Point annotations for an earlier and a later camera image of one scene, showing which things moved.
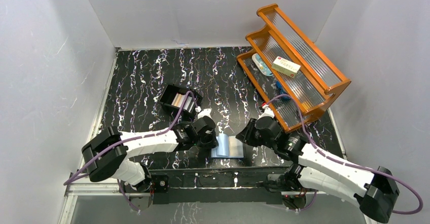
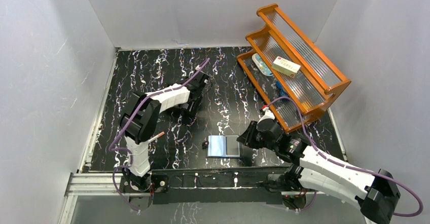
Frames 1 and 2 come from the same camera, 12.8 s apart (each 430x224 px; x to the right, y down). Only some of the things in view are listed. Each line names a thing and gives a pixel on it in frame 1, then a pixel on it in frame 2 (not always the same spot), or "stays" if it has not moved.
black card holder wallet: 229,147 stays
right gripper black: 247,133 stays
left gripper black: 210,141 → 187,104
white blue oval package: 261,65 stays
